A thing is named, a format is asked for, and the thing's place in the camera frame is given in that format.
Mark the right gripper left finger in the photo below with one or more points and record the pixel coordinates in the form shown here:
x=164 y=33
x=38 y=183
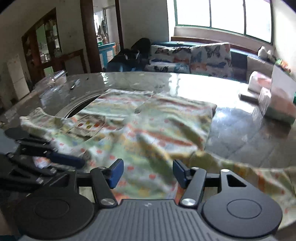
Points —
x=104 y=180

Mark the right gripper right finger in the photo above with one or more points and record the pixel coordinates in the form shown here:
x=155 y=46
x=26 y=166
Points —
x=192 y=180

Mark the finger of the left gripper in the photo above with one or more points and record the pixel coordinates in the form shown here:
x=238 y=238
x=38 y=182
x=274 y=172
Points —
x=45 y=150

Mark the colourful patterned children's shirt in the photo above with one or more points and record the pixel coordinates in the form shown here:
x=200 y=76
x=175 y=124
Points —
x=148 y=131

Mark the silver black pen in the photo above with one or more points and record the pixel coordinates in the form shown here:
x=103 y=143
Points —
x=75 y=84

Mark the clear plastic container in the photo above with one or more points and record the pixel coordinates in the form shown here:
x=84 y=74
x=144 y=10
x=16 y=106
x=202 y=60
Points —
x=51 y=82

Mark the white refrigerator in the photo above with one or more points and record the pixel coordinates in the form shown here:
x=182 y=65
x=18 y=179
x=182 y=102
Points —
x=18 y=77

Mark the dark wooden cabinet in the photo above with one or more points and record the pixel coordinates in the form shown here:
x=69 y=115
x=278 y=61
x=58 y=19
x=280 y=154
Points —
x=43 y=52

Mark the plastic wrapped tissue box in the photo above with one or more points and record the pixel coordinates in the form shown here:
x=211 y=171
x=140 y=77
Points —
x=276 y=106

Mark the blue white small cabinet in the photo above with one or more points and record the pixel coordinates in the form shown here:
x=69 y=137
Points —
x=106 y=53

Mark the pink tissue pack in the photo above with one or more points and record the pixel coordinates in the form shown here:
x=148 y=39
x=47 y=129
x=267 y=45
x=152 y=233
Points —
x=257 y=81

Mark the butterfly pillow right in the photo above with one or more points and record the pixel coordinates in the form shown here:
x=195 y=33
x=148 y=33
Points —
x=211 y=60

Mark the butterfly pillow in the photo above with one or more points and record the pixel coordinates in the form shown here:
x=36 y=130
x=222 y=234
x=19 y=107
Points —
x=211 y=60
x=169 y=59

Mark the butterfly pillow left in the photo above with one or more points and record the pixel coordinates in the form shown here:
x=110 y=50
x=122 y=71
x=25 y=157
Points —
x=169 y=59

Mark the grey plain cushion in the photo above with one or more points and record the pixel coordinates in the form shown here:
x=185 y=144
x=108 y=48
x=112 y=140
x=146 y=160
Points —
x=258 y=65

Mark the teal sofa bench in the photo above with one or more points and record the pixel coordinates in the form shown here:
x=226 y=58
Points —
x=239 y=58

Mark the white plush toy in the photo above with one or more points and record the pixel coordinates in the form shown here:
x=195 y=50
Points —
x=264 y=54

